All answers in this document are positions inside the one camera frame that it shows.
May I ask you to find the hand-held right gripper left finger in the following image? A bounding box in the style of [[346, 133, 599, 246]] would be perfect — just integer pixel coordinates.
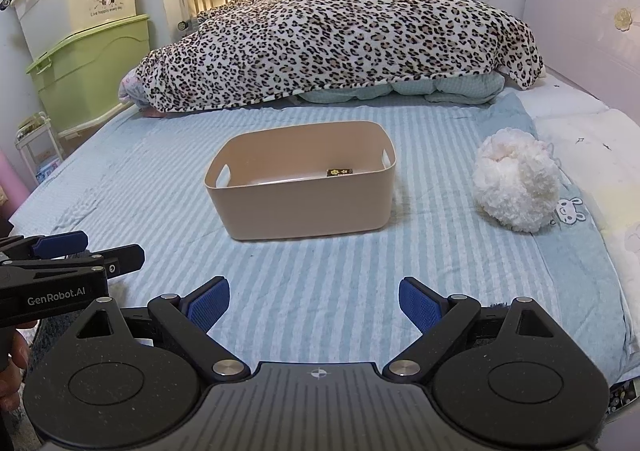
[[75, 276, 251, 382]]

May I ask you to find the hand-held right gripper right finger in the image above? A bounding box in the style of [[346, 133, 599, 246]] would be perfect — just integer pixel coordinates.
[[382, 276, 563, 379]]

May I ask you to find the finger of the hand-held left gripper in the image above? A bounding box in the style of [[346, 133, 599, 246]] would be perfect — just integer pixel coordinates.
[[27, 231, 89, 259], [75, 244, 146, 278]]

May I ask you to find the beige plastic basket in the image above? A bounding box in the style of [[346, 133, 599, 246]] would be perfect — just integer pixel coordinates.
[[203, 120, 398, 242]]

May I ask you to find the person's left hand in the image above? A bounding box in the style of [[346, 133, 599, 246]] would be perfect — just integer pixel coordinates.
[[0, 330, 30, 414]]

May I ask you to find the blue striped bed sheet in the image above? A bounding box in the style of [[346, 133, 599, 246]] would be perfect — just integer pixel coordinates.
[[7, 92, 632, 382]]

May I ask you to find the white fluffy plush toy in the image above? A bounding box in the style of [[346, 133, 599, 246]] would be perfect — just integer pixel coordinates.
[[472, 128, 561, 233]]

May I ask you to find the pink floral pillow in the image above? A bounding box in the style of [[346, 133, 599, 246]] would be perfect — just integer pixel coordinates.
[[118, 67, 151, 110]]

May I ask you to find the green plastic storage box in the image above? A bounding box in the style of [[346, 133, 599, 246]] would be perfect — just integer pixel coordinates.
[[26, 14, 152, 139]]

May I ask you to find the teal checked quilt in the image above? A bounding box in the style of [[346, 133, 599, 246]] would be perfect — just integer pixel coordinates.
[[295, 72, 506, 106]]

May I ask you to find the white pillow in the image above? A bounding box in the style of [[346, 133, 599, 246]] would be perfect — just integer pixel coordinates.
[[520, 76, 640, 302]]

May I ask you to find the leopard print blanket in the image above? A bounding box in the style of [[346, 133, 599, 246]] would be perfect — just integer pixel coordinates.
[[135, 0, 545, 113]]

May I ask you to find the lilac padded headboard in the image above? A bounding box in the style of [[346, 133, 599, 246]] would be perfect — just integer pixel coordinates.
[[520, 0, 640, 132]]

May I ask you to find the white wire rack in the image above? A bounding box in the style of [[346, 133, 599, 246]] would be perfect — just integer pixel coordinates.
[[14, 112, 66, 187]]

